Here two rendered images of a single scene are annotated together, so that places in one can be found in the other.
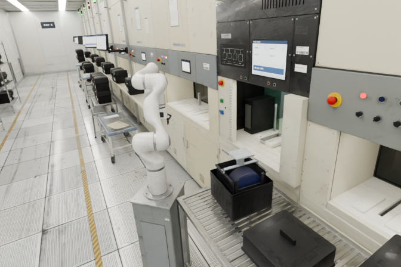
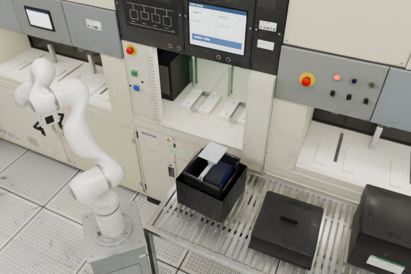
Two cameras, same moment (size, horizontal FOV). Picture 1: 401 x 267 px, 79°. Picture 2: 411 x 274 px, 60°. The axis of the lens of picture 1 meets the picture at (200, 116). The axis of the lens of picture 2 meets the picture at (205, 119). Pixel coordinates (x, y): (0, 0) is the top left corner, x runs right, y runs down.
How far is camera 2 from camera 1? 0.82 m
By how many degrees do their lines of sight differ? 38
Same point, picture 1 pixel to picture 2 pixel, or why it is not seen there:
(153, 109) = (88, 139)
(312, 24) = (282, 0)
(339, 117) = (312, 95)
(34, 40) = not seen: outside the picture
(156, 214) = (128, 257)
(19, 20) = not seen: outside the picture
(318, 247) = (312, 215)
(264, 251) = (279, 243)
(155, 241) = not seen: outside the picture
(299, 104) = (270, 85)
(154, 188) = (114, 230)
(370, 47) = (344, 33)
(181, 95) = (10, 51)
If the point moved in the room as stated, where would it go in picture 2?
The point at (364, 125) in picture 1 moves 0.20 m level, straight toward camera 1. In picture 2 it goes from (336, 101) to (350, 131)
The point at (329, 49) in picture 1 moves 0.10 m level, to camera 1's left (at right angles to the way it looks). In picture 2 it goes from (301, 28) to (284, 35)
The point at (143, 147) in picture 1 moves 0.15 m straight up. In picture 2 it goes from (95, 194) to (88, 170)
